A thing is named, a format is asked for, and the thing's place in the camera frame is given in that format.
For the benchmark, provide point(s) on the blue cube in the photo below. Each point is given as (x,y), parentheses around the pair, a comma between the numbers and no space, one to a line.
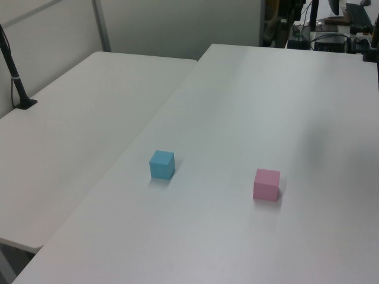
(161,165)

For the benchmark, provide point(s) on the pink cube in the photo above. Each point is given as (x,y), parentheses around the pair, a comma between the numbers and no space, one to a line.
(266,185)

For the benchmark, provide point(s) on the small black box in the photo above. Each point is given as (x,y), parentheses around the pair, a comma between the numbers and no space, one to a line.
(298,43)

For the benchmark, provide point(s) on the black electronics box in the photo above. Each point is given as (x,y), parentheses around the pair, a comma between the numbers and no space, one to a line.
(329,43)

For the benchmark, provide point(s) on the black monitor stand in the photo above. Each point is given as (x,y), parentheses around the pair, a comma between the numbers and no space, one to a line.
(314,16)

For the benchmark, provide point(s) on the black keyboard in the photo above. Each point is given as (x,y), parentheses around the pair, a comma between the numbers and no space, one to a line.
(357,13)

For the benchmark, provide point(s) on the grey partition post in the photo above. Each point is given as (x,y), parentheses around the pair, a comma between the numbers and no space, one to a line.
(102,26)

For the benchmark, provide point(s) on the black camera stand pole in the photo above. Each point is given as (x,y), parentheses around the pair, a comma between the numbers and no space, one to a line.
(16,80)

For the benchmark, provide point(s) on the black clamp mount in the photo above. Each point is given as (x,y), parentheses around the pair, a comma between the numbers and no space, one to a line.
(371,44)

